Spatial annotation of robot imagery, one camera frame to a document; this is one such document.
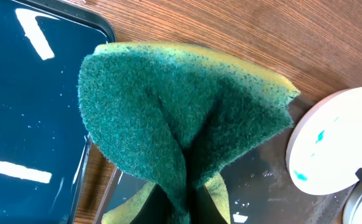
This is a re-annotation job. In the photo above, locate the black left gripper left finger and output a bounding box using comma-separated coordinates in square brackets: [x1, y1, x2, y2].
[130, 185, 170, 224]

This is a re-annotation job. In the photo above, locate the black water tray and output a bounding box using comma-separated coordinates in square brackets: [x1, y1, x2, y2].
[0, 0, 116, 223]

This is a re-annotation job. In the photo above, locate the green yellow scrub sponge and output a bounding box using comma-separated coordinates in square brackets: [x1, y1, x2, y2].
[78, 42, 300, 223]

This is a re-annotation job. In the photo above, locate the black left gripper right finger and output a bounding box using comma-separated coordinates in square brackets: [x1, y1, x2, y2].
[196, 187, 227, 224]

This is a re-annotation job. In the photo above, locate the grey metal serving tray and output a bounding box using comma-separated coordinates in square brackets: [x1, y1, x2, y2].
[92, 93, 362, 224]

